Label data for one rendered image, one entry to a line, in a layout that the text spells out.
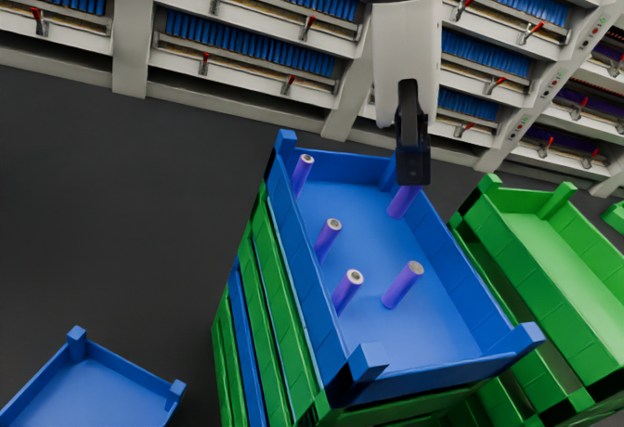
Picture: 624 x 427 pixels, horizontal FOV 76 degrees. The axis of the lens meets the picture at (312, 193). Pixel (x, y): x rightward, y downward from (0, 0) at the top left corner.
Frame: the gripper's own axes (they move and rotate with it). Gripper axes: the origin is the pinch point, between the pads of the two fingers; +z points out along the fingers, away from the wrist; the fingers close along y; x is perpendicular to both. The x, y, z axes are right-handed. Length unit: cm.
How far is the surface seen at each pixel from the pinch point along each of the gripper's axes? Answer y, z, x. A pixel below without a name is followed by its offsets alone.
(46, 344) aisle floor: 7, 29, -60
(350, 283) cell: 10.2, 7.1, -5.5
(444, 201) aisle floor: -87, 67, 6
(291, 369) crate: 13.0, 17.5, -12.6
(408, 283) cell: 5.8, 11.2, -0.7
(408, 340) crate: 8.5, 16.8, -0.8
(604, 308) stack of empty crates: -10.8, 31.7, 25.4
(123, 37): -67, -5, -82
